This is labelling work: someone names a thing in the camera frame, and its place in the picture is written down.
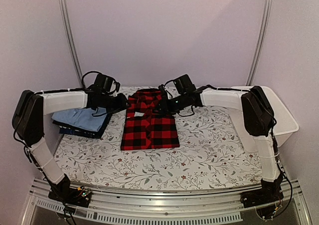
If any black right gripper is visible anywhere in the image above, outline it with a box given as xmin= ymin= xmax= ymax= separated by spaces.
xmin=152 ymin=93 xmax=188 ymax=115

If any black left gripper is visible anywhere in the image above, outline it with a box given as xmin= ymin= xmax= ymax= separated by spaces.
xmin=100 ymin=93 xmax=132 ymax=114

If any red black plaid shirt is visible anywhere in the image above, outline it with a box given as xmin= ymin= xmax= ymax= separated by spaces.
xmin=120 ymin=88 xmax=180 ymax=151

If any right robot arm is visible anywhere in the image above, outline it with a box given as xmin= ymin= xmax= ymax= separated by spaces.
xmin=158 ymin=74 xmax=283 ymax=203

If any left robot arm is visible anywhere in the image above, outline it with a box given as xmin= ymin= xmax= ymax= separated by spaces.
xmin=11 ymin=72 xmax=129 ymax=202

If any light blue folded shirt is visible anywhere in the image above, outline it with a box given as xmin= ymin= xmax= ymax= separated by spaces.
xmin=51 ymin=108 xmax=107 ymax=132

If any dark navy folded shirt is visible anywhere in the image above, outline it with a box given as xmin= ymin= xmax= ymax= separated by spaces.
xmin=52 ymin=113 xmax=112 ymax=139

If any floral patterned table mat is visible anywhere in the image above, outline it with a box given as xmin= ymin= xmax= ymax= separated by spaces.
xmin=54 ymin=106 xmax=262 ymax=191

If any white plastic basket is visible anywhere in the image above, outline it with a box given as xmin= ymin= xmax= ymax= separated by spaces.
xmin=228 ymin=86 xmax=299 ymax=153

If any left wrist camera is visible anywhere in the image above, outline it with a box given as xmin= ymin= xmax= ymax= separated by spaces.
xmin=114 ymin=81 xmax=121 ymax=93

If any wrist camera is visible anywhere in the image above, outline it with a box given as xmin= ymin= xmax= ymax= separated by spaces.
xmin=114 ymin=81 xmax=121 ymax=93
xmin=158 ymin=84 xmax=168 ymax=97

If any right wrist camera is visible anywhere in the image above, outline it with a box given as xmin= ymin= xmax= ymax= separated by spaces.
xmin=158 ymin=84 xmax=168 ymax=97

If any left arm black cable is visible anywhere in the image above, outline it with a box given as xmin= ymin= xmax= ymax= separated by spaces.
xmin=81 ymin=71 xmax=100 ymax=89

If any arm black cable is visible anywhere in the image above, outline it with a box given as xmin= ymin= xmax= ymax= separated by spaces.
xmin=255 ymin=177 xmax=295 ymax=222
xmin=81 ymin=71 xmax=100 ymax=89

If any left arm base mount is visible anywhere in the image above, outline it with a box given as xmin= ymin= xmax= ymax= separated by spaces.
xmin=48 ymin=185 xmax=92 ymax=208

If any aluminium front rail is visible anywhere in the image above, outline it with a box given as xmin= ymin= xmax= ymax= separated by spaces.
xmin=21 ymin=179 xmax=313 ymax=225

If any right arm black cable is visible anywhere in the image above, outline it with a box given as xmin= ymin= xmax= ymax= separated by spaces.
xmin=255 ymin=177 xmax=295 ymax=222

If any left aluminium frame post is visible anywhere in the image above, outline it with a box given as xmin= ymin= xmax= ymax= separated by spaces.
xmin=58 ymin=0 xmax=83 ymax=84

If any aluminium frame post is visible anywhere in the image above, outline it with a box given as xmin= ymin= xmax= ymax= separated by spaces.
xmin=58 ymin=0 xmax=83 ymax=84
xmin=246 ymin=0 xmax=273 ymax=86

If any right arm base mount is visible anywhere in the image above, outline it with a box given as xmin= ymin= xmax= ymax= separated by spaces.
xmin=240 ymin=186 xmax=284 ymax=208

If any right aluminium frame post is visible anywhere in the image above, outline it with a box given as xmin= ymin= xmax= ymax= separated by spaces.
xmin=246 ymin=0 xmax=273 ymax=86

